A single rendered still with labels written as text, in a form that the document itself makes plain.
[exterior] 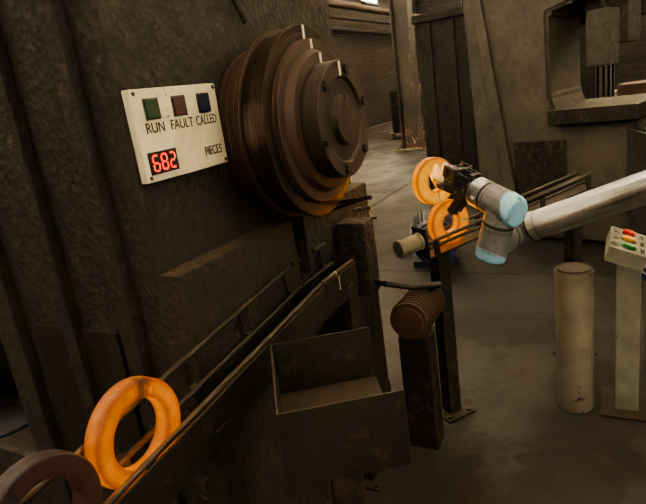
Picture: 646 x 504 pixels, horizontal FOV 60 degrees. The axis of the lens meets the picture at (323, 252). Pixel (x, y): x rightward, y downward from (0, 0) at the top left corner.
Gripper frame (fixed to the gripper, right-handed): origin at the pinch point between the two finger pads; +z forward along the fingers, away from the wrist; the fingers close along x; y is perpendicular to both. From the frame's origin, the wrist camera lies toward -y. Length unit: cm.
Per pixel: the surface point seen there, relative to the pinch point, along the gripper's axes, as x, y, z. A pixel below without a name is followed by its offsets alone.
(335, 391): 72, -10, -61
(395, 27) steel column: -486, -81, 706
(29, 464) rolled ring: 124, 8, -68
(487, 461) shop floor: 12, -76, -52
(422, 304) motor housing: 19.3, -30.6, -23.3
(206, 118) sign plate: 77, 34, -12
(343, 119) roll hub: 45, 31, -19
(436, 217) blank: 1.7, -12.6, -5.6
